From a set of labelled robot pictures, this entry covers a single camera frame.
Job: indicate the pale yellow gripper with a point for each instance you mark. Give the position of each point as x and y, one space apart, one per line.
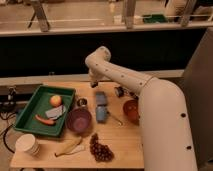
93 77

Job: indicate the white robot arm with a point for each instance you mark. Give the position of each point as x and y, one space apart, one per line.
164 121

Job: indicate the purple bowl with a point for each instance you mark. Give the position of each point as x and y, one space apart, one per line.
78 120

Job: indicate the brown wooden bowl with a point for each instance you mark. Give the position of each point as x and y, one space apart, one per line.
130 109

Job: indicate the blue sponge block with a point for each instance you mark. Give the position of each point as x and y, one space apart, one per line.
101 99

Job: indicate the small metal cup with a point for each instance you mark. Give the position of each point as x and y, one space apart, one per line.
82 102

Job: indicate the black tape roll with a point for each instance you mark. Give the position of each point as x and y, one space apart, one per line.
119 91

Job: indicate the metal spoon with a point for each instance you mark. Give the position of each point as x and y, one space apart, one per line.
115 118

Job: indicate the red yellow apple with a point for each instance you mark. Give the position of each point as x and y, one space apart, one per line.
56 100

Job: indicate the grey cloth piece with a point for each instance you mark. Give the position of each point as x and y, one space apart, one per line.
55 112

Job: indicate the green plastic tray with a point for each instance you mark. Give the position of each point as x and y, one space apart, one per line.
39 104

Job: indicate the red sausage toy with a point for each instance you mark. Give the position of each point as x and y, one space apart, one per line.
44 121

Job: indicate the yellow banana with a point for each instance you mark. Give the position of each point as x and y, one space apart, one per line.
68 146

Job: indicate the dark red grape bunch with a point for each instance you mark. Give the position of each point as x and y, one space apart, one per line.
101 153

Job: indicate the green box in background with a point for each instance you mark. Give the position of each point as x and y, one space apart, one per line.
154 18

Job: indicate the white paper cup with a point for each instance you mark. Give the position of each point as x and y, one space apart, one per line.
27 144

